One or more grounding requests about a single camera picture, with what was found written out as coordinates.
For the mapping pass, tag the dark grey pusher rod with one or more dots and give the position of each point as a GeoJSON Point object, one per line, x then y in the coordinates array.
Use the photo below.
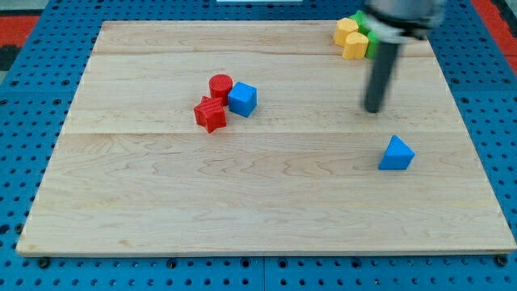
{"type": "Point", "coordinates": [380, 76]}

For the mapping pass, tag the blue triangle block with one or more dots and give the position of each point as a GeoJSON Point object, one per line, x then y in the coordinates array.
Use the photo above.
{"type": "Point", "coordinates": [397, 156]}

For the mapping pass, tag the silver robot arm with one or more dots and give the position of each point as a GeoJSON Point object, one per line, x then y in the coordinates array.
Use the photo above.
{"type": "Point", "coordinates": [394, 22]}

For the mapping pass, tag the blue cube block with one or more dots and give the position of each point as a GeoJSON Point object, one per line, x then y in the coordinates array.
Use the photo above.
{"type": "Point", "coordinates": [242, 99]}

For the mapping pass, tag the yellow heart block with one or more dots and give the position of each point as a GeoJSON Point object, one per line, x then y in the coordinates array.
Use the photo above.
{"type": "Point", "coordinates": [355, 46]}

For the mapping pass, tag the green star block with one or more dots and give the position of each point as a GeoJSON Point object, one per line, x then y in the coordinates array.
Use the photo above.
{"type": "Point", "coordinates": [361, 19]}

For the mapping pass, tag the yellow hexagon block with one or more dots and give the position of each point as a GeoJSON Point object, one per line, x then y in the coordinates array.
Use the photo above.
{"type": "Point", "coordinates": [343, 28]}

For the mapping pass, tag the red cylinder block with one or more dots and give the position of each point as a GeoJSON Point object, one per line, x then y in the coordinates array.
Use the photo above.
{"type": "Point", "coordinates": [219, 87]}

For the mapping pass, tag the red star block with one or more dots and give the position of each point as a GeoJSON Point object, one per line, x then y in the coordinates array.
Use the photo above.
{"type": "Point", "coordinates": [210, 114]}

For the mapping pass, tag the wooden board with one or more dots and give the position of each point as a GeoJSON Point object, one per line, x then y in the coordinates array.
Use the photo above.
{"type": "Point", "coordinates": [133, 175]}

